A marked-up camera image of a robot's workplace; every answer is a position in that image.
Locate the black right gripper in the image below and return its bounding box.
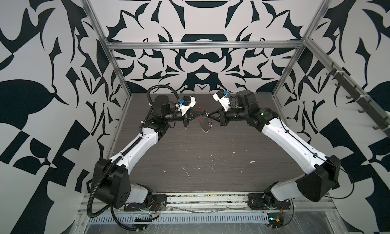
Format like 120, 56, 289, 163
209, 104, 250, 126

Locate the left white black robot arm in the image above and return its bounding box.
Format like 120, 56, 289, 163
86, 95, 203, 218

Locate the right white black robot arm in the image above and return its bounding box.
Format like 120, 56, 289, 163
208, 89, 341, 209

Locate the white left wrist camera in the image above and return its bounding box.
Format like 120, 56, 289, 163
178, 95, 196, 116

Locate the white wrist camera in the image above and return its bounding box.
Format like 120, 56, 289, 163
178, 95, 196, 116
213, 89, 231, 112

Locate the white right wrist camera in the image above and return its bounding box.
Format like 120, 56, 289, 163
213, 89, 231, 112

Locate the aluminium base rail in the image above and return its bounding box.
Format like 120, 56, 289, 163
76, 191, 339, 225

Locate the black wall hook rail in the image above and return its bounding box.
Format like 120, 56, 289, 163
326, 62, 390, 137

